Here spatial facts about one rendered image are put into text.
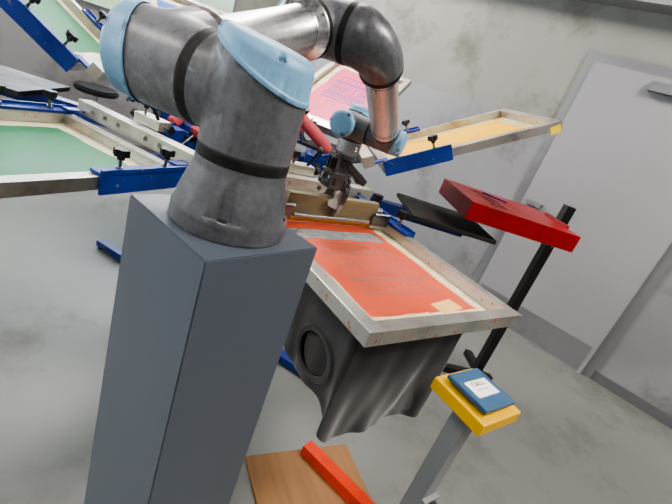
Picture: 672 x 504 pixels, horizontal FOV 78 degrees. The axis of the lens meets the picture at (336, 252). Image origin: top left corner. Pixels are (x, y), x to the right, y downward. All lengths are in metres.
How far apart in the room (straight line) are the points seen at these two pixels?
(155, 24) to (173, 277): 0.29
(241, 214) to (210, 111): 0.12
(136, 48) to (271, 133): 0.18
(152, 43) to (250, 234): 0.24
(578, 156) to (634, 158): 0.35
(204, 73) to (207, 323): 0.28
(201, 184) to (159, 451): 0.36
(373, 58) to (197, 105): 0.45
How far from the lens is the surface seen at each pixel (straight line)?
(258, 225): 0.51
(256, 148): 0.49
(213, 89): 0.50
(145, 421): 0.67
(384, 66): 0.90
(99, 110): 1.81
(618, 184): 3.62
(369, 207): 1.51
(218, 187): 0.50
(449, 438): 0.97
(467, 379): 0.91
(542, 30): 3.99
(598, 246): 3.65
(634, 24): 3.87
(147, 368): 0.62
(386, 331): 0.88
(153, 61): 0.55
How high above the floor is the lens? 1.42
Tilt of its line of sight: 22 degrees down
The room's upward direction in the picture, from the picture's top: 20 degrees clockwise
